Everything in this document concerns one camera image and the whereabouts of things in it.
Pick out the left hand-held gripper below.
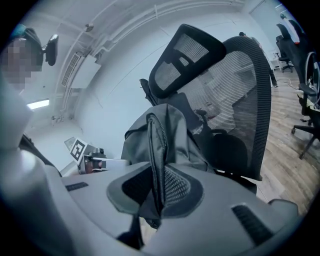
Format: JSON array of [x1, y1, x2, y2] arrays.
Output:
[[69, 136, 130, 175]]

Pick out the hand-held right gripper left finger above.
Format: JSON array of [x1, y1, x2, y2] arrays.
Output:
[[42, 161, 157, 251]]

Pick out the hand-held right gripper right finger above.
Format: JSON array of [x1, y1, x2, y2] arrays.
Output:
[[141, 162, 300, 256]]

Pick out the dark grey backpack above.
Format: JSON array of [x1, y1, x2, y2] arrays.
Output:
[[117, 102, 216, 251]]

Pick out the black mesh office chair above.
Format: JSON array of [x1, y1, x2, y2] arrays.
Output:
[[148, 23, 272, 195]]

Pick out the person's black printed shirt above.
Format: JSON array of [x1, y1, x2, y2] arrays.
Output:
[[19, 133, 63, 178]]

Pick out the white ceiling air conditioner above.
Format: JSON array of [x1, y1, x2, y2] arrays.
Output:
[[61, 51, 102, 89]]

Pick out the long ceiling light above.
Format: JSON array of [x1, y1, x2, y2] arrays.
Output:
[[26, 98, 50, 110]]

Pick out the person's face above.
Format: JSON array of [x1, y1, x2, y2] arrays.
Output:
[[0, 37, 43, 91]]

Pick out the white ceiling pipes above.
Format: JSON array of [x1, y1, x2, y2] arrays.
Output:
[[51, 0, 251, 123]]

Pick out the person's teal cap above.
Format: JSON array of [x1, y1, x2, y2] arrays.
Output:
[[12, 23, 42, 51]]

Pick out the wall poster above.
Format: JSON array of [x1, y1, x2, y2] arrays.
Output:
[[63, 136, 76, 152]]

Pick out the person's head camera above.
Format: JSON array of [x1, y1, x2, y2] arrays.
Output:
[[41, 34, 60, 67]]

